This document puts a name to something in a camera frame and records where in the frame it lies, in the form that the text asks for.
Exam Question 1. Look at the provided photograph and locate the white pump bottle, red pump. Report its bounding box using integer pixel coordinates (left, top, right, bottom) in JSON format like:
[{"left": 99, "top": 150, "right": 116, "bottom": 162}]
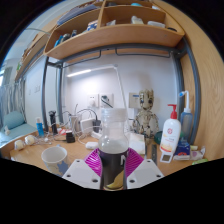
[{"left": 159, "top": 103, "right": 183, "bottom": 155}]

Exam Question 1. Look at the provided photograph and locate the clear drink bottle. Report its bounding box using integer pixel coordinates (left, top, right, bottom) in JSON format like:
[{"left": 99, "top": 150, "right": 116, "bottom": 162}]
[{"left": 97, "top": 107, "right": 130, "bottom": 192}]

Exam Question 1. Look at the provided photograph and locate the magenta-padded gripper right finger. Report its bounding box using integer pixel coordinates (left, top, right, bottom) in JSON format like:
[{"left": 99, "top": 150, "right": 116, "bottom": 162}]
[{"left": 124, "top": 147, "right": 165, "bottom": 191}]

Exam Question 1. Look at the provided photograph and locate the white desk lamp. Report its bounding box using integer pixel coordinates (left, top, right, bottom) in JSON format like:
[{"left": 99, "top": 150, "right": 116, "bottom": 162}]
[{"left": 66, "top": 63, "right": 128, "bottom": 111}]

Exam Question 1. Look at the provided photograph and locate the white power adapter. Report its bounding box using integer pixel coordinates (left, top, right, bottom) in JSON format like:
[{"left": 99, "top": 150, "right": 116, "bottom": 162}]
[{"left": 79, "top": 117, "right": 98, "bottom": 135}]

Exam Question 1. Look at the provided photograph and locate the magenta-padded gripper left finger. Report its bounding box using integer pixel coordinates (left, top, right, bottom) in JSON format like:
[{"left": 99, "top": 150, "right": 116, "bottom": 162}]
[{"left": 62, "top": 148, "right": 103, "bottom": 190}]

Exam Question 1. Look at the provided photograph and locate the white squeeze tube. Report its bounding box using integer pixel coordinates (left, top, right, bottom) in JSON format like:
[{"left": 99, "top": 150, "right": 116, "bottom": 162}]
[{"left": 189, "top": 146, "right": 207, "bottom": 162}]

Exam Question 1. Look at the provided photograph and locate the tree creature figurine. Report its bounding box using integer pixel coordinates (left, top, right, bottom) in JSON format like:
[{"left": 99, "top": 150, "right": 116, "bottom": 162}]
[{"left": 132, "top": 88, "right": 160, "bottom": 138}]

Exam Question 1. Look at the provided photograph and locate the grey metal desk frame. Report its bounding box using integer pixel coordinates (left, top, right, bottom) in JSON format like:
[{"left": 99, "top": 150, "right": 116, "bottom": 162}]
[{"left": 40, "top": 37, "right": 202, "bottom": 145}]

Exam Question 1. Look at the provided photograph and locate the teal cushion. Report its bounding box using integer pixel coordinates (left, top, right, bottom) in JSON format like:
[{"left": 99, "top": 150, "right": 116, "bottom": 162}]
[{"left": 1, "top": 110, "right": 27, "bottom": 131}]

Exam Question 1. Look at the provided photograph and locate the wooden shelf unit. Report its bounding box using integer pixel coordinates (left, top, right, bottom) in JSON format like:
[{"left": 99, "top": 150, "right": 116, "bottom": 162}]
[{"left": 14, "top": 0, "right": 186, "bottom": 82}]

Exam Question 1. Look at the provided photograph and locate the small blue bottle, white cap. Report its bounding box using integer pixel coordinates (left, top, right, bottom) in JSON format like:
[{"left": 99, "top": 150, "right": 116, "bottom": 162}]
[{"left": 35, "top": 116, "right": 45, "bottom": 138}]

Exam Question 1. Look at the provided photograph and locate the blue ink bottle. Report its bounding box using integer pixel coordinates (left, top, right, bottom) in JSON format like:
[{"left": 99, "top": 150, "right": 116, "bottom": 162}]
[{"left": 175, "top": 137, "right": 192, "bottom": 157}]

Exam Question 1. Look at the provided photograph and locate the white wall panel, blue sticker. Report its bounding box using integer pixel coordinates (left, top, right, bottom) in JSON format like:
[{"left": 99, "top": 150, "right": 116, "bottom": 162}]
[{"left": 128, "top": 92, "right": 141, "bottom": 110}]

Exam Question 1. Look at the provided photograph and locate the small black box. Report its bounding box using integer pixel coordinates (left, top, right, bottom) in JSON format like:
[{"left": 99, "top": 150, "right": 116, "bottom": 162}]
[{"left": 65, "top": 130, "right": 76, "bottom": 144}]

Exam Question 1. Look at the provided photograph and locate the white mug with blue print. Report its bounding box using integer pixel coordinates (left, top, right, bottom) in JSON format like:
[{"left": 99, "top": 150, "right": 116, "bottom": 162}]
[{"left": 40, "top": 145, "right": 70, "bottom": 177}]

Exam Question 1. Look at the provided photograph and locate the black electric shaver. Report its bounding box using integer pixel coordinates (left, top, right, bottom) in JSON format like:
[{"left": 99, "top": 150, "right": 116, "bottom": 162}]
[{"left": 48, "top": 110, "right": 59, "bottom": 135}]

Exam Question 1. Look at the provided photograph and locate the blue spray bottle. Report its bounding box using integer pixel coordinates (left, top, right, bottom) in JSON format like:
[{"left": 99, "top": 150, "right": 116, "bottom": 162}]
[{"left": 178, "top": 90, "right": 195, "bottom": 143}]

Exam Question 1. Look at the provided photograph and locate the white round earmuff headset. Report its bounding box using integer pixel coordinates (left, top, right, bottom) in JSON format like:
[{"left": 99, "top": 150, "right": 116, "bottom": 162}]
[{"left": 13, "top": 134, "right": 37, "bottom": 151}]

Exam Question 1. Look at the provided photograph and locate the white wall socket with plug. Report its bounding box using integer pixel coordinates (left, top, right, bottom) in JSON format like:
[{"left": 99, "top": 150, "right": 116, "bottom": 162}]
[{"left": 99, "top": 92, "right": 115, "bottom": 109}]

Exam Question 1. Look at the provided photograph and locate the white digital thermometer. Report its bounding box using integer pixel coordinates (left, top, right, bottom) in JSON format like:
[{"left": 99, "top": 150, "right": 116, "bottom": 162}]
[{"left": 159, "top": 151, "right": 175, "bottom": 165}]

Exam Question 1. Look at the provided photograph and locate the small white flat case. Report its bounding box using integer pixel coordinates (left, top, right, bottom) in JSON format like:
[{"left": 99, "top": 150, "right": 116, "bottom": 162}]
[{"left": 84, "top": 141, "right": 100, "bottom": 150}]

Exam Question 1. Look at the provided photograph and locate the white tissue pack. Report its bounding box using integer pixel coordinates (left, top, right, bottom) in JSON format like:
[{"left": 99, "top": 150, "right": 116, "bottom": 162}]
[{"left": 127, "top": 131, "right": 147, "bottom": 156}]

